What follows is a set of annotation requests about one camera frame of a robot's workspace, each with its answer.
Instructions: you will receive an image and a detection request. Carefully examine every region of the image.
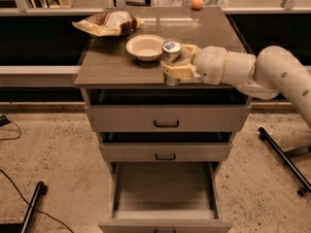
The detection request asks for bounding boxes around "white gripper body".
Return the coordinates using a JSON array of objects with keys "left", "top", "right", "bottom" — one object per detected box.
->
[{"left": 193, "top": 46, "right": 227, "bottom": 85}]

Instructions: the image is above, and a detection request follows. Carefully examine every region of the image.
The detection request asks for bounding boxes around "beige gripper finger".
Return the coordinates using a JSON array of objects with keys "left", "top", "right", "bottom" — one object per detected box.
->
[
  {"left": 181, "top": 44, "right": 200, "bottom": 64},
  {"left": 160, "top": 62, "right": 200, "bottom": 80}
]

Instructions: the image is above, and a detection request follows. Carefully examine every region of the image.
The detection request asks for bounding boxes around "silver redbull can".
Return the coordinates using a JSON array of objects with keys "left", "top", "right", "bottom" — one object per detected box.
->
[{"left": 162, "top": 38, "right": 182, "bottom": 86}]

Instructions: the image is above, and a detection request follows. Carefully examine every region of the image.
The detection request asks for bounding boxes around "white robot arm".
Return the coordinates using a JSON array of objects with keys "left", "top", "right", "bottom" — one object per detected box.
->
[{"left": 160, "top": 42, "right": 311, "bottom": 127}]

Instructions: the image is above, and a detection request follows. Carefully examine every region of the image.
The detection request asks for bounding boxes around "top grey drawer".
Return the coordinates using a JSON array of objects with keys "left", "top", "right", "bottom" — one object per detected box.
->
[{"left": 86, "top": 105, "right": 250, "bottom": 132}]

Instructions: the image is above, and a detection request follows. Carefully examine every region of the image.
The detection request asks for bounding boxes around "grey drawer cabinet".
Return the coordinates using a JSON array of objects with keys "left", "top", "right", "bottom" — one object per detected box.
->
[{"left": 73, "top": 6, "right": 265, "bottom": 233}]

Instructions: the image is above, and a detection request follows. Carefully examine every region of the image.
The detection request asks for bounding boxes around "middle grey drawer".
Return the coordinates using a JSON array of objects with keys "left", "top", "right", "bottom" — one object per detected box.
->
[{"left": 99, "top": 143, "right": 232, "bottom": 162}]

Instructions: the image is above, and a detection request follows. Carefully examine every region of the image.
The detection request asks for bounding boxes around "bottom grey drawer open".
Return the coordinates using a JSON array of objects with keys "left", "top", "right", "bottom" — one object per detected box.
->
[{"left": 99, "top": 162, "right": 232, "bottom": 233}]

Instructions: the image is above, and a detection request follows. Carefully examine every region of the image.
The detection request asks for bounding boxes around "white paper bowl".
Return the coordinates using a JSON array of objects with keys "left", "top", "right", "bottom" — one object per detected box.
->
[{"left": 126, "top": 35, "right": 164, "bottom": 61}]

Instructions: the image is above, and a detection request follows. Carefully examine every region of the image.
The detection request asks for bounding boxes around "orange fruit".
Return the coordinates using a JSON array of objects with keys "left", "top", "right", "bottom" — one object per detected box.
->
[{"left": 191, "top": 0, "right": 203, "bottom": 10}]

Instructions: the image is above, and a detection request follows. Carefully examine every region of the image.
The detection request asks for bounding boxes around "brown white chip bag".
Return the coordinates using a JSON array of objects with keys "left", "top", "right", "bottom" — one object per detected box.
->
[{"left": 72, "top": 11, "right": 145, "bottom": 37}]

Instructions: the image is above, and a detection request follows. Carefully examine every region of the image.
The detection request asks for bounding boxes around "black stand leg right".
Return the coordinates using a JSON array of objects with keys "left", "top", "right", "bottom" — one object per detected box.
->
[{"left": 259, "top": 127, "right": 311, "bottom": 197}]

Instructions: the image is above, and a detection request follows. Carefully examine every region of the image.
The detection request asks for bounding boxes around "black stand leg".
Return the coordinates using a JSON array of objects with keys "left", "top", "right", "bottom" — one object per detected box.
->
[
  {"left": 259, "top": 127, "right": 311, "bottom": 197},
  {"left": 0, "top": 180, "right": 49, "bottom": 233}
]

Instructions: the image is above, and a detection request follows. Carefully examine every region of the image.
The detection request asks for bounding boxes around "black stand leg left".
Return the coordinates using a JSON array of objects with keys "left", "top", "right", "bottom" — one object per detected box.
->
[{"left": 0, "top": 180, "right": 49, "bottom": 233}]

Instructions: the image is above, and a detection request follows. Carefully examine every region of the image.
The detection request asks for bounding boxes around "black cable left edge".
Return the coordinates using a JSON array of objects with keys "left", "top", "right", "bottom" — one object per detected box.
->
[{"left": 0, "top": 113, "right": 22, "bottom": 142}]

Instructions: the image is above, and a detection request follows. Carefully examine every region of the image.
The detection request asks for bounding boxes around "black floor cable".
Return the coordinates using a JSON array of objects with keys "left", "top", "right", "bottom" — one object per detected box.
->
[{"left": 0, "top": 167, "right": 76, "bottom": 233}]

